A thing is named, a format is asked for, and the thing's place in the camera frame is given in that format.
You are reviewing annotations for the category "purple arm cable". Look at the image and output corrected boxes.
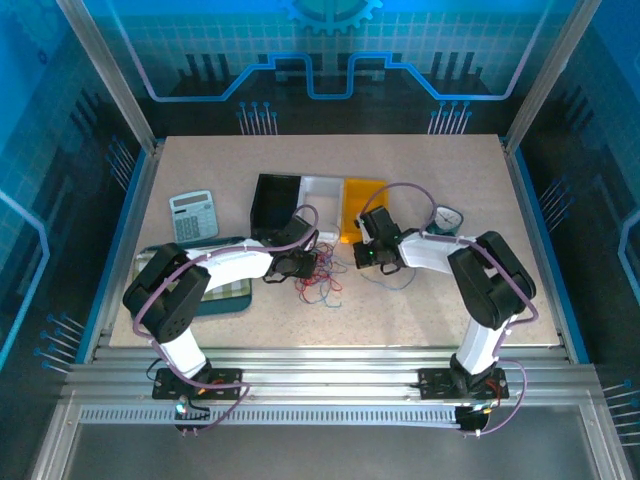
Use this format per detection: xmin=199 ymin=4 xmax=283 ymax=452
xmin=359 ymin=180 xmax=540 ymax=437
xmin=132 ymin=203 xmax=321 ymax=435

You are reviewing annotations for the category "black plastic bin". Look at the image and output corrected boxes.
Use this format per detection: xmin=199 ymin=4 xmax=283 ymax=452
xmin=248 ymin=172 xmax=304 ymax=242

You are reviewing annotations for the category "aluminium side rail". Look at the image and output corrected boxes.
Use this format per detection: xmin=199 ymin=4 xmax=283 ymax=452
xmin=501 ymin=139 xmax=581 ymax=364
xmin=79 ymin=142 xmax=167 ymax=364

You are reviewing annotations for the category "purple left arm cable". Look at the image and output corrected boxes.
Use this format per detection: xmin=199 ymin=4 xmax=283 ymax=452
xmin=132 ymin=203 xmax=321 ymax=435

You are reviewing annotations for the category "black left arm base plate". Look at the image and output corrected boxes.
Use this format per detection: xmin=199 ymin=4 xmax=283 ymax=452
xmin=151 ymin=366 xmax=245 ymax=402

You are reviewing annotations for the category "bundle of coloured wires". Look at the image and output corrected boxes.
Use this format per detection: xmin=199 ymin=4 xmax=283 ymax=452
xmin=293 ymin=241 xmax=347 ymax=305

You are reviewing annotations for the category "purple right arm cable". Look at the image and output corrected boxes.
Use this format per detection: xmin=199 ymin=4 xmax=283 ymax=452
xmin=359 ymin=180 xmax=540 ymax=437

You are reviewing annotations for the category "teal mat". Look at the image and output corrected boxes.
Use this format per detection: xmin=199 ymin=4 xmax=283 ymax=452
xmin=130 ymin=234 xmax=255 ymax=318

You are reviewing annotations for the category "aluminium front frame rail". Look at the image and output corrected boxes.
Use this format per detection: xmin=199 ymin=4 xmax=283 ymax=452
xmin=62 ymin=345 xmax=604 ymax=407

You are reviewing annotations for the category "thin light blue cable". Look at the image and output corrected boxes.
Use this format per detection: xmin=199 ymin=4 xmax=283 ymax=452
xmin=319 ymin=271 xmax=417 ymax=310

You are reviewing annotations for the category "white plastic bin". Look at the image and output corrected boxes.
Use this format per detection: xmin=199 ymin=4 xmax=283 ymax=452
xmin=297 ymin=174 xmax=347 ymax=242

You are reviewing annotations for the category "slotted grey cable duct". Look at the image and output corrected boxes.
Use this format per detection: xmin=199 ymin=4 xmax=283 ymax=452
xmin=78 ymin=406 xmax=462 ymax=427

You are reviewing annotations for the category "small teal alarm clock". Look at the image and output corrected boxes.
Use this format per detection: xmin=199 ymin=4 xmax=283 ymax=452
xmin=424 ymin=204 xmax=465 ymax=238

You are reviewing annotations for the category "grey desk calculator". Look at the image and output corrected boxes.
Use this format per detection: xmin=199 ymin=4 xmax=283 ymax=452
xmin=168 ymin=188 xmax=220 ymax=245

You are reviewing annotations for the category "orange plastic bin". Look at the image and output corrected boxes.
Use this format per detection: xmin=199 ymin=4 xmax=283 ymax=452
xmin=339 ymin=176 xmax=392 ymax=245

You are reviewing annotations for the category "aluminium frame post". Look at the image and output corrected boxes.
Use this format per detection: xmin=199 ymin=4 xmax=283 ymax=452
xmin=502 ymin=0 xmax=604 ymax=154
xmin=55 ymin=0 xmax=164 ymax=154

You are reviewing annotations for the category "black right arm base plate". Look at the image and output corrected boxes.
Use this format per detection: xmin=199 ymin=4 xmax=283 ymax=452
xmin=416 ymin=366 xmax=511 ymax=402

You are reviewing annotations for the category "thin dark blue cable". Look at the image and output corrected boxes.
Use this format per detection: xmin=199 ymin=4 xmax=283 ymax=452
xmin=299 ymin=241 xmax=350 ymax=301

